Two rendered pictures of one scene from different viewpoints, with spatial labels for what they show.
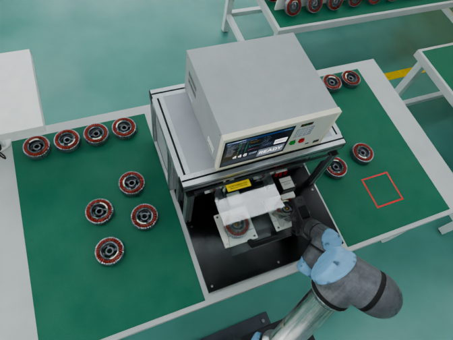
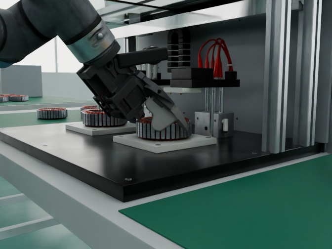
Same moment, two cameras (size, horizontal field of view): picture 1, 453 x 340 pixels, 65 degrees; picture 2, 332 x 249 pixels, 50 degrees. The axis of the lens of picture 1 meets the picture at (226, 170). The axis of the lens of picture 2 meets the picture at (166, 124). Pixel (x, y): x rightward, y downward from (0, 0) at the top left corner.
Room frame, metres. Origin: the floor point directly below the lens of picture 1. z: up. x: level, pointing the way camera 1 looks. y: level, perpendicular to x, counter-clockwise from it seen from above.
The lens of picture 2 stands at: (0.64, -1.02, 0.90)
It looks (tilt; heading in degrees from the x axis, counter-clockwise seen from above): 7 degrees down; 87
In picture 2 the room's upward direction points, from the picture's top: straight up
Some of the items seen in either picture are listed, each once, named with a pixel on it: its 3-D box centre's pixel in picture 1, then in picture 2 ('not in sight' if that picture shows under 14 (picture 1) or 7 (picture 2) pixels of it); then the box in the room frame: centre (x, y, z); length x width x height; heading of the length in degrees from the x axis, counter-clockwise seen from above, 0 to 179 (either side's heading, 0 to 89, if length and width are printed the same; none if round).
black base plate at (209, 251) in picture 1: (258, 216); (136, 139); (0.62, -0.20, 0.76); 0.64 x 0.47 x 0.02; 125
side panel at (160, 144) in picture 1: (163, 145); not in sight; (0.75, 0.29, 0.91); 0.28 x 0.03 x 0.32; 35
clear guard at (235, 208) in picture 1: (247, 202); (106, 22); (0.55, -0.11, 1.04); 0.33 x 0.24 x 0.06; 35
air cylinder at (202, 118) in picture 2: not in sight; (213, 123); (0.80, -0.22, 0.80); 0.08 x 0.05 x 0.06; 125
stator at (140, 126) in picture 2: (286, 208); (163, 127); (0.68, -0.31, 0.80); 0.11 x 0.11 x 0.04
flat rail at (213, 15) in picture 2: (265, 174); (165, 24); (0.69, -0.15, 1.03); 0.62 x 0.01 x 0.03; 125
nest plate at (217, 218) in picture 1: (235, 227); (104, 127); (0.54, -0.11, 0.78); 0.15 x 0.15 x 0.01; 35
